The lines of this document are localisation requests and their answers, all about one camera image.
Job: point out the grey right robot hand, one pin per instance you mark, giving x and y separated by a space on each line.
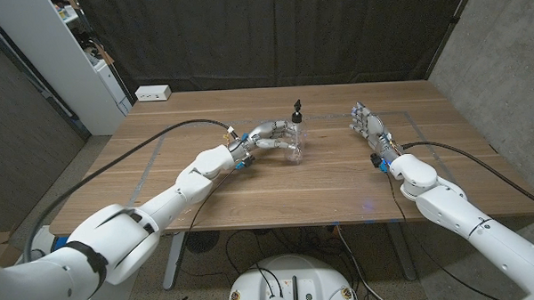
373 128

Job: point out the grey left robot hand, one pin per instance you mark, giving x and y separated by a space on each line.
259 134

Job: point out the clear dispenser bottle black pump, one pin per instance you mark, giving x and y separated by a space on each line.
297 118

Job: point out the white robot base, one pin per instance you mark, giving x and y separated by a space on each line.
293 267

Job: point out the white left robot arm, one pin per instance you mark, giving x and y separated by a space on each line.
192 184

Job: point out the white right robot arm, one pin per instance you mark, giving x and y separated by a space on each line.
451 206

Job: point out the dark curtain backdrop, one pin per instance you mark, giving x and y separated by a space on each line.
267 34

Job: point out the white power strip box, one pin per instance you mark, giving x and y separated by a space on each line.
153 93

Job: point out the black round floor fan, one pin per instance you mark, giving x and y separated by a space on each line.
202 241

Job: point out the grey table leg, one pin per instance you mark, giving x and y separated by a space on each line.
402 252
173 264

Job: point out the black stand pole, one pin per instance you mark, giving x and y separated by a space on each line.
454 19

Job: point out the white shelf cabinet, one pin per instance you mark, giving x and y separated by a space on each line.
59 63

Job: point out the white blue wheeled floor device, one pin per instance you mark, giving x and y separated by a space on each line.
45 240

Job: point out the brown cardboard box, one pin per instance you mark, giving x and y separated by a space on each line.
1 250

